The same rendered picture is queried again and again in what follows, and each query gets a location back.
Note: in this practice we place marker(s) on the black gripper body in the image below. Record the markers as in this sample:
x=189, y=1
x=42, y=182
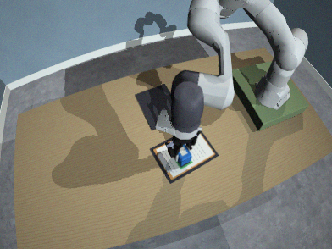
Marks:
x=177, y=141

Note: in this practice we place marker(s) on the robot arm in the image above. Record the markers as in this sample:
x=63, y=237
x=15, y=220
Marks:
x=289, y=46

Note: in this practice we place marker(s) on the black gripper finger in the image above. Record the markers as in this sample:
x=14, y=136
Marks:
x=174, y=149
x=193, y=142

